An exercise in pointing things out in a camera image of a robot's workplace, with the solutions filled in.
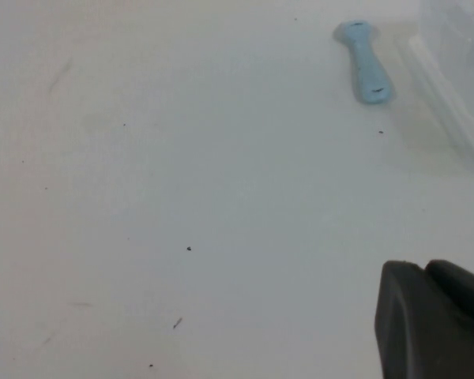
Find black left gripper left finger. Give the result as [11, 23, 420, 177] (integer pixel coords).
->
[374, 260, 474, 379]

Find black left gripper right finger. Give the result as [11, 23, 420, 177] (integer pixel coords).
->
[423, 258, 474, 317]

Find clear plastic egg box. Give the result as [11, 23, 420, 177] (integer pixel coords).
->
[407, 0, 474, 171]

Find light blue plastic fork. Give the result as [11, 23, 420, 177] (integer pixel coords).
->
[333, 20, 394, 106]

